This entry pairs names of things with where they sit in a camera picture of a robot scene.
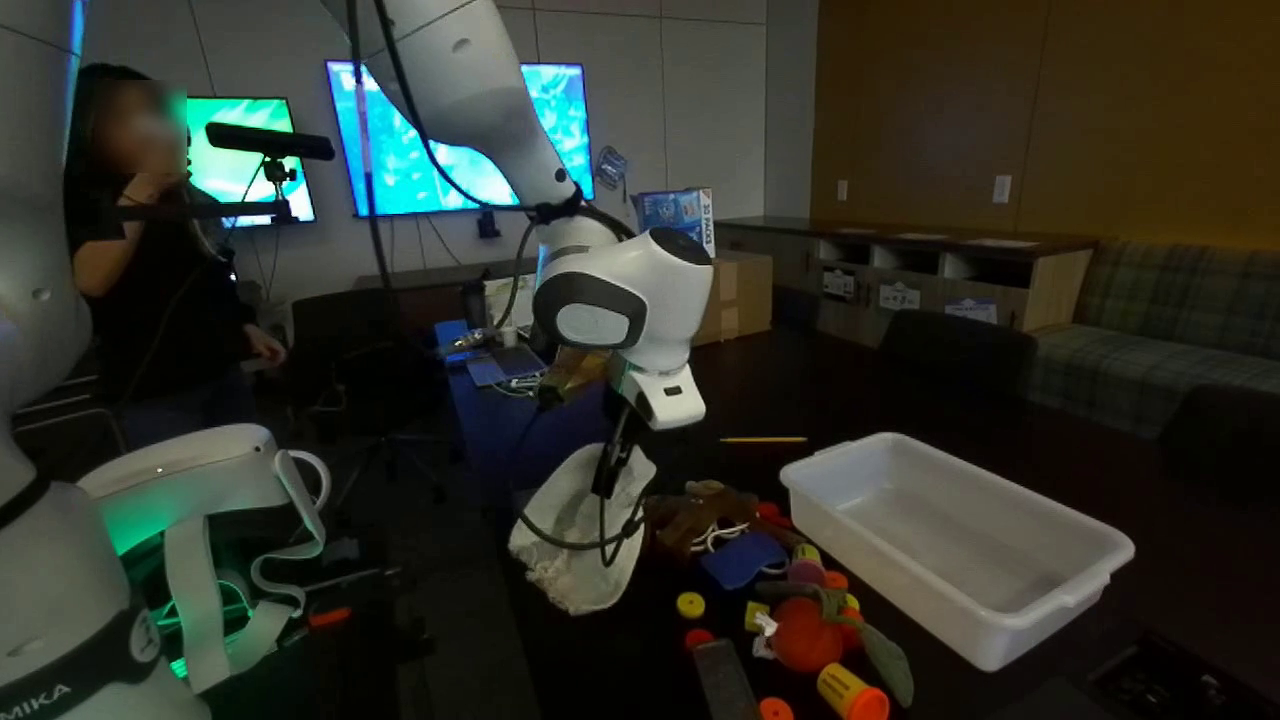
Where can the black camera on stand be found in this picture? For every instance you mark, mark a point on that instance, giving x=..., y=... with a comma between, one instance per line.
x=272, y=158

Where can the orange yellow toy cylinder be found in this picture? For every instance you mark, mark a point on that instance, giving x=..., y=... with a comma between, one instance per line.
x=850, y=698

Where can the dark rectangular block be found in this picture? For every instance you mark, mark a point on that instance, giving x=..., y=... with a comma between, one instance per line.
x=726, y=681

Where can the person in dark clothes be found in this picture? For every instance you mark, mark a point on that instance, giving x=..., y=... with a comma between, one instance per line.
x=169, y=323

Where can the cardboard box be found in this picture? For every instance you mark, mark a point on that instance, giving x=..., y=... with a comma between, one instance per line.
x=741, y=296

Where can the blue toy piece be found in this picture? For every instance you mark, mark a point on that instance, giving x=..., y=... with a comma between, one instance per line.
x=741, y=561

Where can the wall monitor left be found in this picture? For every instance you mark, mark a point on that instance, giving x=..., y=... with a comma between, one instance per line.
x=237, y=172

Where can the white terry cloth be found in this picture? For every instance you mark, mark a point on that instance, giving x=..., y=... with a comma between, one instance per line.
x=576, y=544

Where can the orange red plush toy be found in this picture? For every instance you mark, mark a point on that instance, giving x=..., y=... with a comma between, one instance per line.
x=815, y=639

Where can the blue covered stand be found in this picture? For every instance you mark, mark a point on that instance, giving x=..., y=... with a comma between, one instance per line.
x=508, y=436

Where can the green plaid sofa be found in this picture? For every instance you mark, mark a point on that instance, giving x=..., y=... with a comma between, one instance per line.
x=1158, y=323

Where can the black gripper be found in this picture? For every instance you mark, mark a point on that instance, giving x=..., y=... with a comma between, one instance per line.
x=613, y=452

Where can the wooden shelf cabinet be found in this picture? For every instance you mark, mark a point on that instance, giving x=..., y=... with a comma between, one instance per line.
x=853, y=277

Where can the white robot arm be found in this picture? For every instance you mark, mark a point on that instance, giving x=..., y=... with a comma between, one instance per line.
x=77, y=646

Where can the clear plastic bin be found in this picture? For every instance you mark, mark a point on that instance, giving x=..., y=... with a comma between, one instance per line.
x=977, y=561

